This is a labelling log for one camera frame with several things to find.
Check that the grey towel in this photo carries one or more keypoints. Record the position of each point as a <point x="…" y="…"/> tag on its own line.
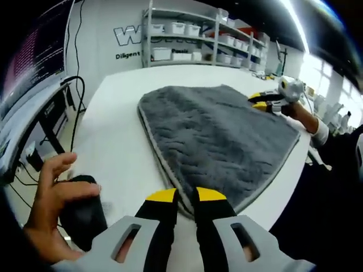
<point x="215" y="136"/>

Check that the person's right hand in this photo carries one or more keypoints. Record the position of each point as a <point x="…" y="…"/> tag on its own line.
<point x="302" y="117"/>

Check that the white yellow gadget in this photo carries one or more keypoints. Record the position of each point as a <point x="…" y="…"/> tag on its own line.
<point x="263" y="76"/>

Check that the green floor stand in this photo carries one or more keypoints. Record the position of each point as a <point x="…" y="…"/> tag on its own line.
<point x="281" y="61"/>

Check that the ceiling light strip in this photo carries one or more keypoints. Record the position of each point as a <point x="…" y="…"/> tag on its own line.
<point x="299" y="25"/>

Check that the grey metal shelf rack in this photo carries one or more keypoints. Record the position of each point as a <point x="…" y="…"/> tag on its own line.
<point x="217" y="39"/>

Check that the person in black clothes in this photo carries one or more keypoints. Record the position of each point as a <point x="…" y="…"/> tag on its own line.
<point x="326" y="212"/>

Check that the row of white storage bins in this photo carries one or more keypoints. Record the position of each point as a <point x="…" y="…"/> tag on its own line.
<point x="177" y="28"/>

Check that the large desk monitor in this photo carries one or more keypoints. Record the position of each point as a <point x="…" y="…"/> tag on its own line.
<point x="34" y="56"/>

